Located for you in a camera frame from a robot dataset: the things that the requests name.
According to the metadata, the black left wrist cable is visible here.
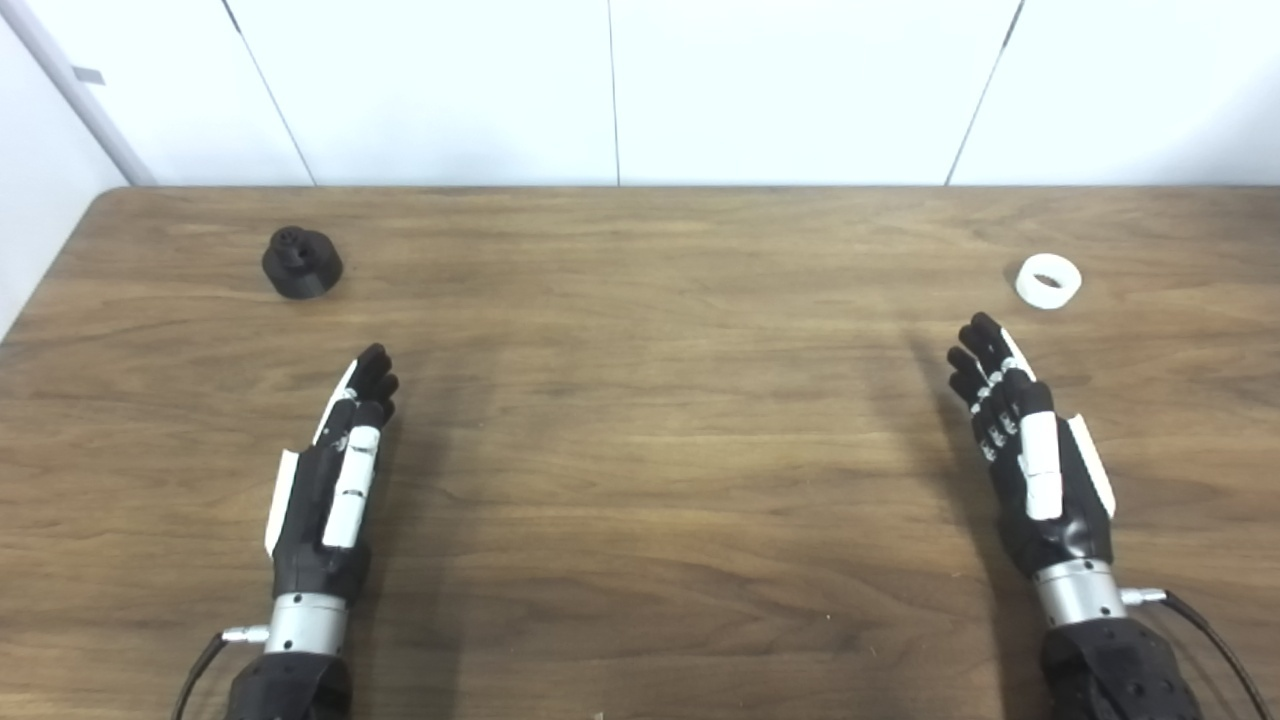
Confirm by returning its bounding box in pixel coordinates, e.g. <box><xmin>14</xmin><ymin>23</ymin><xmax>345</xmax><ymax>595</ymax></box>
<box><xmin>172</xmin><ymin>625</ymin><xmax>271</xmax><ymax>720</ymax></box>

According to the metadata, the round black gear part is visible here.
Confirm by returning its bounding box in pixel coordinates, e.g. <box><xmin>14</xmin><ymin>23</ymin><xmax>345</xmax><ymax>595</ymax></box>
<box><xmin>262</xmin><ymin>226</ymin><xmax>344</xmax><ymax>300</ymax></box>

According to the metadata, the white toothed ring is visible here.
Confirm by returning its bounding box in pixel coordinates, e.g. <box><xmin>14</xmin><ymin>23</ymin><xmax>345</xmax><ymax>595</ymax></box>
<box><xmin>1014</xmin><ymin>254</ymin><xmax>1083</xmax><ymax>310</ymax></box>

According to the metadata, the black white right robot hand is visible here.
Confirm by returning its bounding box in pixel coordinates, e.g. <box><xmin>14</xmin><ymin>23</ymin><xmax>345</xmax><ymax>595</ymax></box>
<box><xmin>946</xmin><ymin>312</ymin><xmax>1117</xmax><ymax>579</ymax></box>

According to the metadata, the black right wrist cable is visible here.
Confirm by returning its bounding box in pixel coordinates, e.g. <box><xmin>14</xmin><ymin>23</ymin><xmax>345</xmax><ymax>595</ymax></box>
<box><xmin>1120</xmin><ymin>588</ymin><xmax>1271</xmax><ymax>720</ymax></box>

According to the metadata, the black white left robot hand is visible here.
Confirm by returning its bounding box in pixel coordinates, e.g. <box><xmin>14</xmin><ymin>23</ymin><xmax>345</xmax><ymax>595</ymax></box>
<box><xmin>264</xmin><ymin>343</ymin><xmax>400</xmax><ymax>606</ymax></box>

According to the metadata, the gray wall post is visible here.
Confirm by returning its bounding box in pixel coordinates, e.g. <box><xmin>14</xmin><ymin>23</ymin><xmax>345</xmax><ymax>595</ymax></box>
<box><xmin>0</xmin><ymin>0</ymin><xmax>158</xmax><ymax>187</ymax></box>

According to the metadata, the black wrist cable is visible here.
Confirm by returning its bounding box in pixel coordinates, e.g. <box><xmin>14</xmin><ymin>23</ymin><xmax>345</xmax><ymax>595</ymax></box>
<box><xmin>172</xmin><ymin>625</ymin><xmax>271</xmax><ymax>720</ymax></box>
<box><xmin>1120</xmin><ymin>588</ymin><xmax>1271</xmax><ymax>720</ymax></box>

